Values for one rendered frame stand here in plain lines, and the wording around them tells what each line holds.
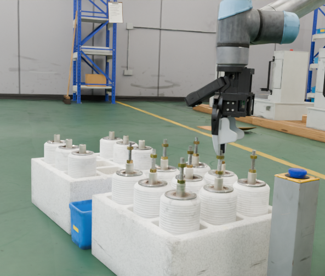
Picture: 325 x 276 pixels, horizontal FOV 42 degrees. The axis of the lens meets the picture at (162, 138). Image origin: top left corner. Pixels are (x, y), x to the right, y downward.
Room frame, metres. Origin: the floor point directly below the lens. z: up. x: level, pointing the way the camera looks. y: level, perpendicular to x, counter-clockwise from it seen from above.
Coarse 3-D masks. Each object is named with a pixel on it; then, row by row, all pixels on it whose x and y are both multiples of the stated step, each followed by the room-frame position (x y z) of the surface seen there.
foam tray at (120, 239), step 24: (96, 216) 1.13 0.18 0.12; (120, 216) 1.02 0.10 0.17; (240, 216) 1.02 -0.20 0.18; (264, 216) 1.03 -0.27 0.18; (96, 240) 1.13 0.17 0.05; (120, 240) 1.02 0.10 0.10; (144, 240) 0.93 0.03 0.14; (168, 240) 0.85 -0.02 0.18; (192, 240) 0.87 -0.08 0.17; (216, 240) 0.91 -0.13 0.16; (240, 240) 0.96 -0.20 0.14; (264, 240) 1.01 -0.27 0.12; (120, 264) 1.02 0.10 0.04; (144, 264) 0.92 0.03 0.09; (168, 264) 0.85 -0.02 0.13; (192, 264) 0.87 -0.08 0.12; (216, 264) 0.92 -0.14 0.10; (240, 264) 0.96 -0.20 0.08; (264, 264) 1.01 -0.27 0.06
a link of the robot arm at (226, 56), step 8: (216, 48) 1.01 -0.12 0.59; (224, 48) 0.98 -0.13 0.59; (232, 48) 0.97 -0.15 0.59; (240, 48) 0.97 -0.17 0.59; (248, 48) 0.99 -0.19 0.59; (216, 56) 1.00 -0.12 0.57; (224, 56) 0.98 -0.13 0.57; (232, 56) 0.97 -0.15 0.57; (240, 56) 0.97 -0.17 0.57; (248, 56) 1.00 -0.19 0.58; (224, 64) 0.98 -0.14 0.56; (232, 64) 0.97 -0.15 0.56; (240, 64) 0.97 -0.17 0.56
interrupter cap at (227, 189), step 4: (208, 184) 1.04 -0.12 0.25; (212, 184) 1.05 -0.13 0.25; (204, 188) 1.00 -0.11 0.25; (208, 188) 1.00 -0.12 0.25; (212, 188) 1.02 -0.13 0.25; (224, 188) 1.02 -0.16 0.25; (228, 188) 1.01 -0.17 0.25; (232, 188) 1.01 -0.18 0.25; (212, 192) 0.98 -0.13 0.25; (216, 192) 0.98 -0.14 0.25; (220, 192) 0.98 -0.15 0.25; (224, 192) 0.98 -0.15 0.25; (228, 192) 0.98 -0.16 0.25
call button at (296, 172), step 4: (292, 168) 0.93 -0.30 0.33; (296, 168) 0.93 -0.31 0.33; (288, 172) 0.92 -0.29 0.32; (292, 172) 0.90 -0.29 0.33; (296, 172) 0.90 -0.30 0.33; (300, 172) 0.90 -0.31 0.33; (304, 172) 0.90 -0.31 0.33; (292, 176) 0.91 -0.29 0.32; (296, 176) 0.90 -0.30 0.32; (300, 176) 0.90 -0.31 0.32; (304, 176) 0.91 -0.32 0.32
